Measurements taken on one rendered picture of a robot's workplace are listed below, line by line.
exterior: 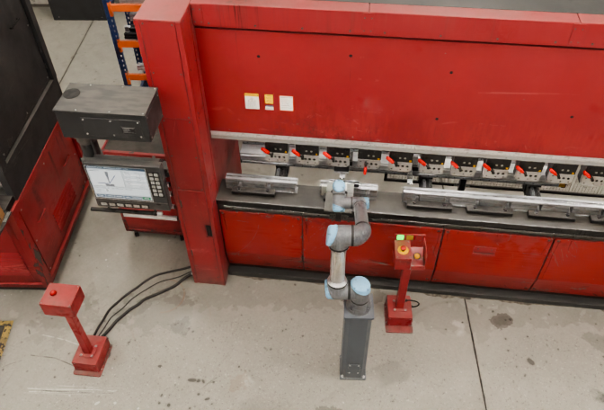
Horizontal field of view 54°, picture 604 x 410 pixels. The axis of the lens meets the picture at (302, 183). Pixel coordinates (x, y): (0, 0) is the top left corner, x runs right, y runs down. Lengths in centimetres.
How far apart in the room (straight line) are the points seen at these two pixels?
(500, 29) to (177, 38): 167
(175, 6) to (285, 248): 197
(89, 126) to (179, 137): 59
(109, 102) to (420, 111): 175
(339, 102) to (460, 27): 82
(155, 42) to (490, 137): 201
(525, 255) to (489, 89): 139
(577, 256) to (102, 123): 319
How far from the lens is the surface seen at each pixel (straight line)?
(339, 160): 388
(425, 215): 409
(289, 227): 425
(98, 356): 451
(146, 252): 511
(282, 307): 462
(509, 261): 448
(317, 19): 328
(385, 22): 326
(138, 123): 324
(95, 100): 338
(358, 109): 361
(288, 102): 362
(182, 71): 339
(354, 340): 389
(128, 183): 356
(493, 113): 366
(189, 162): 383
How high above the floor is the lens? 386
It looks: 45 degrees down
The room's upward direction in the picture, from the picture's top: 1 degrees counter-clockwise
